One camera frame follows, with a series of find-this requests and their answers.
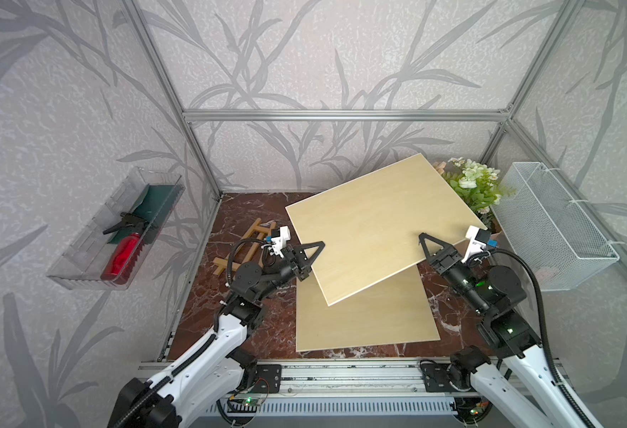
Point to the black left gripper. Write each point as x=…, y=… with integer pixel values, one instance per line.
x=294, y=264

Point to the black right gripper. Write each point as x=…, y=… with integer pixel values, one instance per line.
x=444, y=264

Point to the small wooden easel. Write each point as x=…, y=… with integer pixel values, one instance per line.
x=246, y=252

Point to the light plywood board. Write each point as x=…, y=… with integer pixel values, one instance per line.
x=396, y=310

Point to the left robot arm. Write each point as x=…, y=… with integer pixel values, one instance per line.
x=216, y=364

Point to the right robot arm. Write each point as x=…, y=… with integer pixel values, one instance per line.
x=521, y=379

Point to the green white-flowered plant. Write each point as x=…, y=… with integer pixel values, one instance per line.
x=478, y=185

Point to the pink item in basket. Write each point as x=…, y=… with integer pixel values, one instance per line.
x=545, y=274

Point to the green flat sheet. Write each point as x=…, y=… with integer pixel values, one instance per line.
x=148, y=215

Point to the red spray bottle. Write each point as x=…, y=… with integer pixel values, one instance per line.
x=122, y=262

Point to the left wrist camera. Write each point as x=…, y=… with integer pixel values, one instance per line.
x=278, y=241

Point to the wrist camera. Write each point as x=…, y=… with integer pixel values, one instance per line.
x=479, y=241
x=278, y=241

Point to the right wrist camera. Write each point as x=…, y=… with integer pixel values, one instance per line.
x=479, y=241

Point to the white wire mesh basket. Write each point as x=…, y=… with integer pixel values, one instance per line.
x=547, y=227

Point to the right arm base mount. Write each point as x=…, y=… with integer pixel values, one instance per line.
x=448, y=378

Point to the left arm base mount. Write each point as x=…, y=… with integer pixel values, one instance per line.
x=262, y=378

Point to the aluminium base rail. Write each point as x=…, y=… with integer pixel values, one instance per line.
x=324, y=388

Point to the aluminium frame rails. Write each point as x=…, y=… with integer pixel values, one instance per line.
x=360, y=112

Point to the clear plastic wall bin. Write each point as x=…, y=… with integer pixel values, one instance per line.
x=108, y=252

